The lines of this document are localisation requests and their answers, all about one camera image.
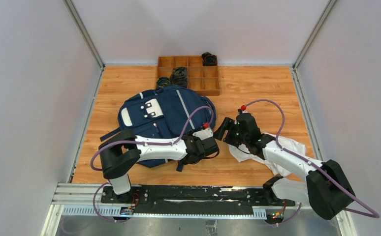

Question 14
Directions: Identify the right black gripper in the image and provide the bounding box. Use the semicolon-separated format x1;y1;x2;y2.
213;117;250;148

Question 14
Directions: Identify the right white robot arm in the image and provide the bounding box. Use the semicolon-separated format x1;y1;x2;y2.
214;113;355;220

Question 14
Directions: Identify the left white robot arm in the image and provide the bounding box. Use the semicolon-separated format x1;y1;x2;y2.
93;128;220;203

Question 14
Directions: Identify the white cloth garment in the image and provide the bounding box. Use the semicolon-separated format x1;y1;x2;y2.
228;137;307;177

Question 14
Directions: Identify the wooden compartment tray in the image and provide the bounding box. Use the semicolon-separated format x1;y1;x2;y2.
155;56;221;96

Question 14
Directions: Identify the black rolled belt middle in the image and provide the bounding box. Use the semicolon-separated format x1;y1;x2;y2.
170;67;188;88

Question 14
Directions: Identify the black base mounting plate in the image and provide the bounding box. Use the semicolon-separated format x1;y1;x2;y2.
99;185;295;215

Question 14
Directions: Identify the black rolled belt left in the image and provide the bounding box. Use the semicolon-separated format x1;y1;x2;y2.
156;77;171;89

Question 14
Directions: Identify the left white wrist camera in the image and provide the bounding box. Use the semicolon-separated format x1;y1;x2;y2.
192;127;213;140

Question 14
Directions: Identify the aluminium frame rail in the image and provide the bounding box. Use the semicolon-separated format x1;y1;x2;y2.
41;183;357;236

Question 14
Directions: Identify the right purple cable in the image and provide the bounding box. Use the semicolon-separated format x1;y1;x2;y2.
239;99;381;226

